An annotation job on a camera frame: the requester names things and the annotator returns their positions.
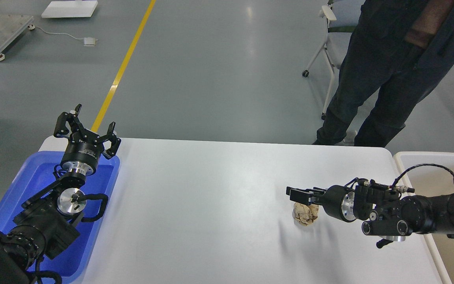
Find person in dark clothes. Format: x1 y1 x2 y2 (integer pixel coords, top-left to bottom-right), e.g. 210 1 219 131
314 0 454 148

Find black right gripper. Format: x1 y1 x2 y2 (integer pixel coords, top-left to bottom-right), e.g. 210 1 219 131
285 185 357 222

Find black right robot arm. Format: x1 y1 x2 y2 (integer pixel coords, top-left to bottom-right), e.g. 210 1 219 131
285 165 454 248

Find white power adapter with cable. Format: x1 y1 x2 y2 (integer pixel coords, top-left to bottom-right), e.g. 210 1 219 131
28 24 99 47

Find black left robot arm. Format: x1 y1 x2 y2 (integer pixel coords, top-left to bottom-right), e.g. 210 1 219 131
0 104 121 284

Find blue plastic bin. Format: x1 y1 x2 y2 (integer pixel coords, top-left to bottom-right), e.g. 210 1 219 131
0 151 120 284

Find white grey office chair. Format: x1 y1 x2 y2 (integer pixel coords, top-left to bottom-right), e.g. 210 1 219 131
301 0 364 120

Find brown paper ball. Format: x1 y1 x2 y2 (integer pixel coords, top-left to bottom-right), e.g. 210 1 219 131
292 202 320 226

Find white flat board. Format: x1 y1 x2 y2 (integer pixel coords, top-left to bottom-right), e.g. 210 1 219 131
41 0 99 18

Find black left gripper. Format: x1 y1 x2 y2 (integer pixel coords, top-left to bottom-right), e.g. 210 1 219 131
53 104 121 176

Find metal wheeled platform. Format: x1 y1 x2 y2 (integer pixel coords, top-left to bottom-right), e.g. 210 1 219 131
0 14 35 61

